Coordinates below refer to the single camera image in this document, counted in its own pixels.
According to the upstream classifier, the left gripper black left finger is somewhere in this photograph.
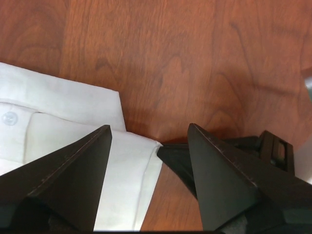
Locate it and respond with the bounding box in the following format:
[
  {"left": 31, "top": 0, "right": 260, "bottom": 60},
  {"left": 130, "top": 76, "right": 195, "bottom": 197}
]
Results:
[{"left": 0, "top": 125, "right": 112, "bottom": 232}]

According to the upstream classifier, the white long sleeve shirt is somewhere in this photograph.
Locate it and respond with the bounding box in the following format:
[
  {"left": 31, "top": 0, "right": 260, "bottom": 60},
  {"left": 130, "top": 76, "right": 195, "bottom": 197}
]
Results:
[{"left": 0, "top": 63, "right": 162, "bottom": 231}]

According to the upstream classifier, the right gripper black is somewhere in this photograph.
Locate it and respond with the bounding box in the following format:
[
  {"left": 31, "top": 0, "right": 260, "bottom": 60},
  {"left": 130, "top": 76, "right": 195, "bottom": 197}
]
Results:
[{"left": 226, "top": 131, "right": 295, "bottom": 175}]

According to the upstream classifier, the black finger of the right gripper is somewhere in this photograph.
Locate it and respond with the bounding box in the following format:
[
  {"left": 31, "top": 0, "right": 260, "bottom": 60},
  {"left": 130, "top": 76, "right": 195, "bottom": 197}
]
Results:
[{"left": 157, "top": 143, "right": 197, "bottom": 199}]

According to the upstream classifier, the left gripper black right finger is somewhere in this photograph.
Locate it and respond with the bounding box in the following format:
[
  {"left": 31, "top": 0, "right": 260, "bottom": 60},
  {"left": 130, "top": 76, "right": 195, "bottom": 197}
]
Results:
[{"left": 188, "top": 123, "right": 312, "bottom": 232}]

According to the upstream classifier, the dark striped folded shirt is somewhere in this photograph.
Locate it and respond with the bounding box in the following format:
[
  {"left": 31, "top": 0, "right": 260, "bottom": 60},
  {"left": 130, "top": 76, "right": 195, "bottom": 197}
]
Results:
[{"left": 301, "top": 67, "right": 312, "bottom": 100}]

